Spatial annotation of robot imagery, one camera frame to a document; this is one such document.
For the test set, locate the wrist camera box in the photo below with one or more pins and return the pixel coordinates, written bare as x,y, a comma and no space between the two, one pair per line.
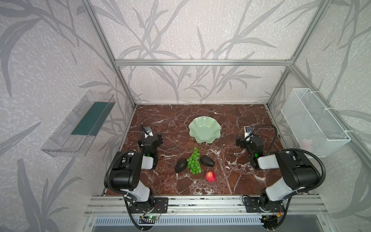
247,131
146,131

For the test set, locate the red fake apple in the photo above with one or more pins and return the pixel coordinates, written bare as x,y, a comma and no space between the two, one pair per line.
210,176

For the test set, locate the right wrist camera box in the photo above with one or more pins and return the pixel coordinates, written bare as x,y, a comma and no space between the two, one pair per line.
247,131

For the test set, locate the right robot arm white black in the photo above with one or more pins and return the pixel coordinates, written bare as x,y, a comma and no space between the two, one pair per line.
301,171

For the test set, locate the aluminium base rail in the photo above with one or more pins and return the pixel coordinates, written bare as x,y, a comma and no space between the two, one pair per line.
191,205

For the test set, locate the green circuit board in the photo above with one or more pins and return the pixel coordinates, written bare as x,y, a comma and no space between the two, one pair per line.
147,219

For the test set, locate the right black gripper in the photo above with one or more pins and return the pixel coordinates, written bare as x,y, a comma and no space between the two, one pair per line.
248,141

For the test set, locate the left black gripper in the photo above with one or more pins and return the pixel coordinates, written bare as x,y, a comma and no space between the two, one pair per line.
149,139

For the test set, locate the dark fake avocado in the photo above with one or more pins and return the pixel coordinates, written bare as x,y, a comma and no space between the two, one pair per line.
207,161
181,165

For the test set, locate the clear plastic wall tray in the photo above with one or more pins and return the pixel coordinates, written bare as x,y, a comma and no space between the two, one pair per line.
75,135

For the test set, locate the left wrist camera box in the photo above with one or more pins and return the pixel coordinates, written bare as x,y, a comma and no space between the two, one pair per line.
146,131

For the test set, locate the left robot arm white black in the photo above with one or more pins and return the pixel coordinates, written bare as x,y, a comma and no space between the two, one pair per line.
123,174

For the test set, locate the light green scalloped fruit bowl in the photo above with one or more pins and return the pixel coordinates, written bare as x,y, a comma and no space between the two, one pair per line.
204,129

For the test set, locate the white wire mesh basket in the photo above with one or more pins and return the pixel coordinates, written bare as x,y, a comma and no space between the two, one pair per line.
313,125

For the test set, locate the green fake grape bunch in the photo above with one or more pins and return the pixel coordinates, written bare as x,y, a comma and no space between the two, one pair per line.
193,162

